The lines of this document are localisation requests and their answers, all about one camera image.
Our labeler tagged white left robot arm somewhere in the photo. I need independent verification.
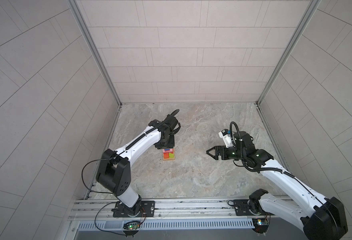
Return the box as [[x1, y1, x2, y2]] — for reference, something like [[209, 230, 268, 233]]
[[96, 109, 181, 216]]

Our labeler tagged aluminium corner post left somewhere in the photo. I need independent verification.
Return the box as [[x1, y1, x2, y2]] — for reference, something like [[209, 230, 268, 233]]
[[68, 0, 122, 107]]

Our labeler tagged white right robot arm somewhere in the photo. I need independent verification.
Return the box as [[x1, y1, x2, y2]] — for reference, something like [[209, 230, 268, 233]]
[[206, 129, 348, 240]]

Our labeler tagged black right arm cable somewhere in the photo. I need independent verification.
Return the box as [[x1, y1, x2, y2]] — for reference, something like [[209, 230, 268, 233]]
[[229, 121, 338, 238]]

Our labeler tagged right circuit board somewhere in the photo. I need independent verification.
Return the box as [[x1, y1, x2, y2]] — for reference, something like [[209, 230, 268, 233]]
[[252, 218, 269, 228]]

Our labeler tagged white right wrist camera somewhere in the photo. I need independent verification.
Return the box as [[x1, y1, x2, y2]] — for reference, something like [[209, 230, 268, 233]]
[[218, 129, 233, 148]]

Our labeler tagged left circuit board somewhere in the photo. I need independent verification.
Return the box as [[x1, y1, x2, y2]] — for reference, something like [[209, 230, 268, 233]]
[[123, 221, 141, 231]]

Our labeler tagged aluminium corner post right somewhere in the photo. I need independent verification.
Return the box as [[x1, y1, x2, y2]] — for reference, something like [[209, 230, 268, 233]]
[[256, 0, 321, 106]]

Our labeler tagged aluminium corner post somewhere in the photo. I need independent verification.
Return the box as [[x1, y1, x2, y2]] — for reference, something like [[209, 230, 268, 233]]
[[256, 0, 321, 106], [68, 0, 122, 107]]

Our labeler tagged circuit board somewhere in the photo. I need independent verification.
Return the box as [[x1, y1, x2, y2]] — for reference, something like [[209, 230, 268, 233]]
[[123, 221, 141, 231], [252, 218, 269, 228]]

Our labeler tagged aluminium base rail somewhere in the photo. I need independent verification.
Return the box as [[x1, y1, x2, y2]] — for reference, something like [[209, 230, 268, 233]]
[[69, 197, 274, 235]]

